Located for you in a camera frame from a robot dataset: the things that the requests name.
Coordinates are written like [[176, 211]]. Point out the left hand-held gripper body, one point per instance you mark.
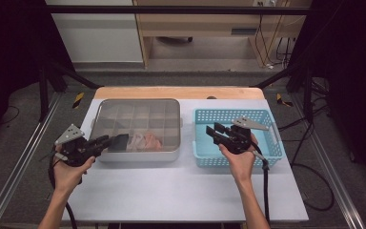
[[74, 151]]

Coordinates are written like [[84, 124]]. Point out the yellow black hazard tape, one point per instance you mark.
[[280, 99], [78, 100]]

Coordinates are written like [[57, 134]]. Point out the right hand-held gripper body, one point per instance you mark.
[[239, 138]]

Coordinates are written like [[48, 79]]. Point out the person's left hand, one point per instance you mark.
[[68, 175]]

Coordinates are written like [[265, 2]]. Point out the white sock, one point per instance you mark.
[[136, 143]]

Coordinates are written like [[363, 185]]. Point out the pink sock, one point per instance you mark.
[[154, 141]]

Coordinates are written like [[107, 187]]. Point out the black curtain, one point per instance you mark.
[[9, 47], [355, 63]]

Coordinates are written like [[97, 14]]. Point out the black sock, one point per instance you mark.
[[120, 143]]

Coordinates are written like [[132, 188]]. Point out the black metal stand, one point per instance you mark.
[[43, 92], [308, 92]]

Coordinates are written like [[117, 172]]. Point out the blue plastic basket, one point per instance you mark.
[[273, 149]]

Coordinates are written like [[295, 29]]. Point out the white cabinet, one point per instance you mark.
[[98, 38]]

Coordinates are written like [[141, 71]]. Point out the wooden desk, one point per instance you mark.
[[197, 24]]

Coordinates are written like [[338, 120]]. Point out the white power strip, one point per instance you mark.
[[265, 3]]

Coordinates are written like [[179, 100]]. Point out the black horizontal frame bar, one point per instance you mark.
[[171, 10]]

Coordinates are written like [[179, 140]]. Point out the white divided storage box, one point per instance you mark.
[[133, 156]]

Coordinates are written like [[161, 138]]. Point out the aluminium rail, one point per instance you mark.
[[330, 165], [22, 159]]

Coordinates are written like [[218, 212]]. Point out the person's right hand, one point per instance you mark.
[[241, 165]]

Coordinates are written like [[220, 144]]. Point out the grey translucent box lid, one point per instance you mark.
[[139, 117]]

